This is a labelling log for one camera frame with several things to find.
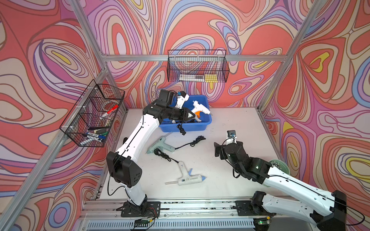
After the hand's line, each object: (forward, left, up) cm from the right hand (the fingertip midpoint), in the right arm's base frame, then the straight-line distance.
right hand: (224, 146), depth 75 cm
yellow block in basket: (+42, +3, +15) cm, 44 cm away
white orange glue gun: (+16, +13, +14) cm, 25 cm away
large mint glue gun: (+14, +38, -17) cm, 43 cm away
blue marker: (+2, +63, +11) cm, 64 cm away
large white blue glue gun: (-11, +21, -16) cm, 28 cm away
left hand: (+12, +16, +12) cm, 23 cm away
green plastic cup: (-8, -30, -7) cm, 32 cm away
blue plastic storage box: (+29, +16, -18) cm, 37 cm away
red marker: (+18, +60, +13) cm, 64 cm away
